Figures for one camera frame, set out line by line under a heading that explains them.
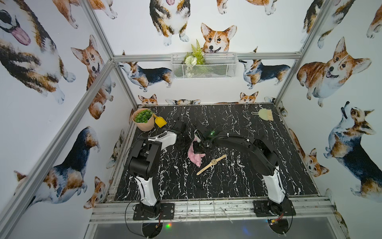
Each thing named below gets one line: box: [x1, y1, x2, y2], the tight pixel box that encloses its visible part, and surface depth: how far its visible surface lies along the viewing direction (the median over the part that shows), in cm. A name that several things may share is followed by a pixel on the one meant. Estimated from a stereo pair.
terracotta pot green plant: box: [131, 108, 155, 132], surface depth 99 cm
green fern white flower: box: [183, 38, 206, 78], surface depth 85 cm
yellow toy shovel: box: [152, 113, 168, 128], surface depth 112 cm
